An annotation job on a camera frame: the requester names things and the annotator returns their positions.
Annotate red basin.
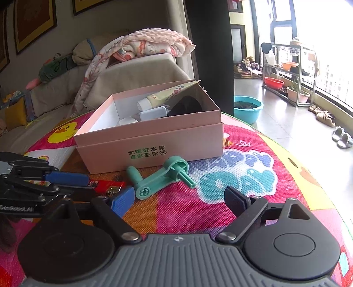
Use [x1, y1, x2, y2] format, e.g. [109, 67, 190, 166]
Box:
[264, 77, 285, 89]

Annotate teal plastic crank handle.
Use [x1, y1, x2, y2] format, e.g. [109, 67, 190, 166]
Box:
[126, 155, 198, 200]

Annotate metal shelf rack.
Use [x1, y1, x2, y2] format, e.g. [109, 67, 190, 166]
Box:
[261, 42, 318, 108]

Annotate red small circuit board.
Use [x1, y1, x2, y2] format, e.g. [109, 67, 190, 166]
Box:
[88, 179, 126, 196]

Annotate black wedge stand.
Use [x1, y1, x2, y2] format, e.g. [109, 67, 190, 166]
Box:
[167, 95, 203, 116]

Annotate beige sofa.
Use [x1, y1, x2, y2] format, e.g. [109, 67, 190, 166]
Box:
[0, 34, 191, 155]

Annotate pink cardboard box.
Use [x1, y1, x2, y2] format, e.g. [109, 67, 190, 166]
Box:
[74, 80, 224, 175]

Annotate colourful cartoon play mat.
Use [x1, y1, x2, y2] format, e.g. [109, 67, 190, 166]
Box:
[0, 112, 353, 287]

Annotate person's left hand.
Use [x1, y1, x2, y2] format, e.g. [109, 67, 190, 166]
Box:
[0, 214, 21, 253]

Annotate pile of shoes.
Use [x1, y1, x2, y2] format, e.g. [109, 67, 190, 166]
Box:
[234, 57, 263, 79]

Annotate yellow cushion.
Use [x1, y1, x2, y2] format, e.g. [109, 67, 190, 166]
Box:
[4, 96, 28, 130]

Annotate cream tube with dotted print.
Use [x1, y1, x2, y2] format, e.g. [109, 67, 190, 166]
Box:
[137, 79, 202, 110]

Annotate large framed picture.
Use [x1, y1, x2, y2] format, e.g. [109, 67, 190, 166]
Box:
[12, 0, 58, 55]

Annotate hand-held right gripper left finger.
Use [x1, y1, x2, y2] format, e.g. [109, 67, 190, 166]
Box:
[51, 186, 141, 245]

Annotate small grey box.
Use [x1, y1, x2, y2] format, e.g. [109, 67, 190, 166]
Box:
[139, 105, 169, 121]

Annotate grey slipper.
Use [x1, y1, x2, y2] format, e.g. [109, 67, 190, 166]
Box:
[338, 132, 353, 149]
[331, 126, 346, 142]

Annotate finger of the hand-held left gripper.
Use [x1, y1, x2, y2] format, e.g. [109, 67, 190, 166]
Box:
[45, 170, 90, 189]
[56, 187, 111, 204]

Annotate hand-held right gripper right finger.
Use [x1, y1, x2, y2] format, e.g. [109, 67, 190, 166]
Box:
[216, 186, 311, 244]

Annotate teal basin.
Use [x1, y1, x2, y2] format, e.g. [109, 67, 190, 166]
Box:
[234, 95, 264, 125]

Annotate pink flower pot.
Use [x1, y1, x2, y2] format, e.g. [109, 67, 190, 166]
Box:
[287, 86, 312, 104]

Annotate pink patterned blanket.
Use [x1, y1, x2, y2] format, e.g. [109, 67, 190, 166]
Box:
[66, 29, 196, 118]

